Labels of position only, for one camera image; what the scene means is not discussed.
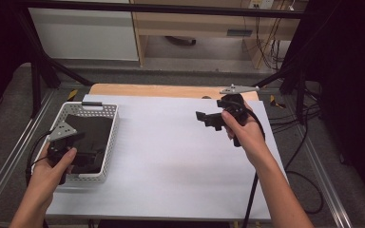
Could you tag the wooden table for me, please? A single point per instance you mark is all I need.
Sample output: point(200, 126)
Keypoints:
point(158, 91)

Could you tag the black metal stand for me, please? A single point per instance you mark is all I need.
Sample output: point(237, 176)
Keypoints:
point(291, 76)
point(41, 69)

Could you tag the white power strip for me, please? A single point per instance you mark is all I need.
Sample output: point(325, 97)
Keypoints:
point(261, 3)

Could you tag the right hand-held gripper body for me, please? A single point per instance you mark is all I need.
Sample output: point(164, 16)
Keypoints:
point(239, 89)

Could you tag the aluminium rail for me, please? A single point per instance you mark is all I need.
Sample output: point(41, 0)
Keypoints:
point(12, 152)
point(324, 177)

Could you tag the person's right hand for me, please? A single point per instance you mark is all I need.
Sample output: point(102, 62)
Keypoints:
point(247, 133)

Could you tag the person's left hand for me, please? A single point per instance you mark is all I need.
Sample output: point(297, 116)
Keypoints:
point(49, 180)

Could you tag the white board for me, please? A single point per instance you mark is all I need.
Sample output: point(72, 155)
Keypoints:
point(171, 164)

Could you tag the light wooden desk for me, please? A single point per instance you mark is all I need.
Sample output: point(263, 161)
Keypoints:
point(202, 25)

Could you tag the white perforated plastic basket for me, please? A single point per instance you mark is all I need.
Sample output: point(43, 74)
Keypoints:
point(112, 126)

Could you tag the yellow and black tape piece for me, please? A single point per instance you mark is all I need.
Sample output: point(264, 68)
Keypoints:
point(275, 103)
point(72, 94)

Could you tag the white cabinet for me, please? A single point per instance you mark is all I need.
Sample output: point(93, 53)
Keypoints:
point(85, 34)

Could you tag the black cloth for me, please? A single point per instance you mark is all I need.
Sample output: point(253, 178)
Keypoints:
point(92, 136)

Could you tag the black metal crossbar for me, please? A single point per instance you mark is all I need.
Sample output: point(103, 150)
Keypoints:
point(158, 9)

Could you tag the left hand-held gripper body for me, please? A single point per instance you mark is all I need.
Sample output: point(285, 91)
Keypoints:
point(61, 133)

